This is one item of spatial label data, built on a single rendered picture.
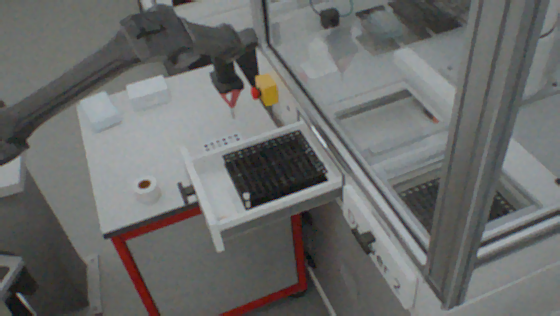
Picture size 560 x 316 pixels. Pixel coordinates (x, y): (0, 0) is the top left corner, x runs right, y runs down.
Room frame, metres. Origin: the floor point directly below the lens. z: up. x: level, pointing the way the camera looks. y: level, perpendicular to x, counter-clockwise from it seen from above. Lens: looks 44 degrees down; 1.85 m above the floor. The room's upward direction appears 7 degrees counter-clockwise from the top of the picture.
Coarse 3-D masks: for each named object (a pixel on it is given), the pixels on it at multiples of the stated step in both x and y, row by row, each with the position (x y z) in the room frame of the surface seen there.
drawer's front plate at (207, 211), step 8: (184, 152) 1.02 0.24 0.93; (184, 160) 0.99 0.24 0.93; (192, 168) 0.96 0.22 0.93; (192, 176) 0.93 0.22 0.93; (192, 184) 0.94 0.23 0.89; (200, 184) 0.90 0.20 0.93; (200, 192) 0.87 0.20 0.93; (200, 200) 0.85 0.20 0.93; (200, 208) 0.92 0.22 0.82; (208, 208) 0.82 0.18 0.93; (208, 216) 0.80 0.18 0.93; (208, 224) 0.80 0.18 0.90; (216, 224) 0.78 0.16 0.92; (216, 232) 0.77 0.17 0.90; (216, 240) 0.77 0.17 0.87; (216, 248) 0.77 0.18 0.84
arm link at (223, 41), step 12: (144, 12) 0.87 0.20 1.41; (180, 24) 0.89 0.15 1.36; (192, 24) 0.93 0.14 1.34; (228, 24) 1.15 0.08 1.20; (192, 36) 0.87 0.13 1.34; (204, 36) 0.94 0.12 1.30; (216, 36) 1.00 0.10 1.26; (228, 36) 1.08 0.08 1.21; (192, 48) 0.85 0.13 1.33; (204, 48) 0.96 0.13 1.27; (216, 48) 1.02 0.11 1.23; (228, 48) 1.07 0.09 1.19; (240, 48) 1.11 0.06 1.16; (180, 60) 0.81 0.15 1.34; (192, 60) 0.84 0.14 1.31
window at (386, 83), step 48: (288, 0) 1.19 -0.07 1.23; (336, 0) 0.94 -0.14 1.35; (384, 0) 0.77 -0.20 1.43; (432, 0) 0.66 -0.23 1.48; (288, 48) 1.22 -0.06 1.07; (336, 48) 0.94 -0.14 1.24; (384, 48) 0.77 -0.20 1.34; (432, 48) 0.64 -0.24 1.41; (336, 96) 0.95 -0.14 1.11; (384, 96) 0.76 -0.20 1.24; (432, 96) 0.63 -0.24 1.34; (384, 144) 0.75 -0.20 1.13; (432, 144) 0.61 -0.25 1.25; (384, 192) 0.74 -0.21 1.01; (432, 192) 0.59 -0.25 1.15
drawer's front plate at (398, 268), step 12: (348, 192) 0.82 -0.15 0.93; (348, 204) 0.82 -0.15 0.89; (360, 204) 0.78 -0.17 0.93; (348, 216) 0.82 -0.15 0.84; (360, 216) 0.76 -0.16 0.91; (372, 216) 0.74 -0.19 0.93; (360, 228) 0.76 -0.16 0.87; (372, 228) 0.71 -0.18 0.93; (384, 240) 0.67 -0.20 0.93; (384, 252) 0.66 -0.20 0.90; (396, 252) 0.64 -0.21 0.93; (384, 264) 0.65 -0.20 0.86; (396, 264) 0.61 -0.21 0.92; (384, 276) 0.65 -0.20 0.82; (396, 276) 0.61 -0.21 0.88; (408, 276) 0.58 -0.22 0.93; (396, 288) 0.60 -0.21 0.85; (408, 288) 0.57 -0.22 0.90; (408, 300) 0.57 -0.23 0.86
